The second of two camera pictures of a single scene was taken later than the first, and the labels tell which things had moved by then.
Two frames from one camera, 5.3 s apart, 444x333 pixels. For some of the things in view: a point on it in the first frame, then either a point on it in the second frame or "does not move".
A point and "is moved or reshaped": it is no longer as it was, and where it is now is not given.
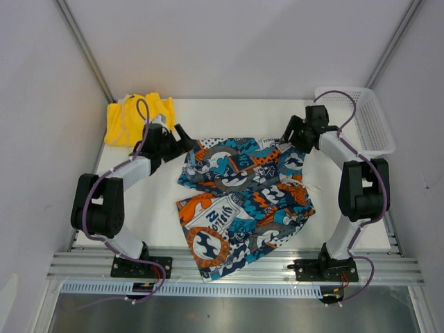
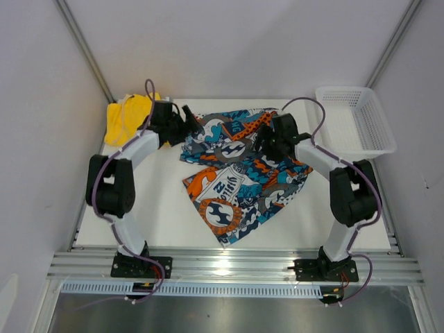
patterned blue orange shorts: x=243 y=196 is moved or reshaped
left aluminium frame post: x=86 y=49 does not move
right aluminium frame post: x=414 y=5 does not move
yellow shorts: x=125 y=119 does not move
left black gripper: x=185 y=142 → x=188 y=127
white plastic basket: x=368 y=131 does not move
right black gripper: x=295 y=124 → x=265 y=132
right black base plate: x=325 y=270 does not move
